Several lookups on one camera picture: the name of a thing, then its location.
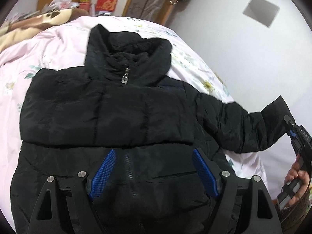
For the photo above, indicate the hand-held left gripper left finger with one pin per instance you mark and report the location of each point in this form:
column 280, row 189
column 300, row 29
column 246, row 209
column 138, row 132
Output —
column 103, row 173

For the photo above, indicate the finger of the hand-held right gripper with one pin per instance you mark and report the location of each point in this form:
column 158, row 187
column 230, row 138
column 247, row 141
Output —
column 289, row 124

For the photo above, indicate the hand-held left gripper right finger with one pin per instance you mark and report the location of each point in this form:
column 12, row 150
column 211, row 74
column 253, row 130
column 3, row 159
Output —
column 203, row 173

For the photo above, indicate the black puffer jacket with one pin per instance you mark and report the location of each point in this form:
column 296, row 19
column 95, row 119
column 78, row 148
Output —
column 117, row 112

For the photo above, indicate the person's right forearm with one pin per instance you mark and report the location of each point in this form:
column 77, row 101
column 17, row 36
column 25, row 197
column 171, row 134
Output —
column 295, row 214

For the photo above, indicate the person's right hand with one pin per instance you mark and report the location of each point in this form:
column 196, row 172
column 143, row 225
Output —
column 302, row 187

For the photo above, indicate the grey square floor patch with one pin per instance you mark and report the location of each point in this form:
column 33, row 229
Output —
column 261, row 11

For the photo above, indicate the pink floral bed sheet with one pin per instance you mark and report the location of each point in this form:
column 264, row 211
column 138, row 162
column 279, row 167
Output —
column 56, row 48

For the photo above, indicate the brown beige fleece blanket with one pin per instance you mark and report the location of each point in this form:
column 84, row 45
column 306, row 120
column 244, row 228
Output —
column 29, row 24

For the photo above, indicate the red gift box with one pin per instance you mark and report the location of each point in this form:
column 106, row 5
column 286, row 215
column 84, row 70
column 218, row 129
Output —
column 106, row 4

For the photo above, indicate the white plastic bag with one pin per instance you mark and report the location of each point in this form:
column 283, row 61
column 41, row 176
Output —
column 62, row 2

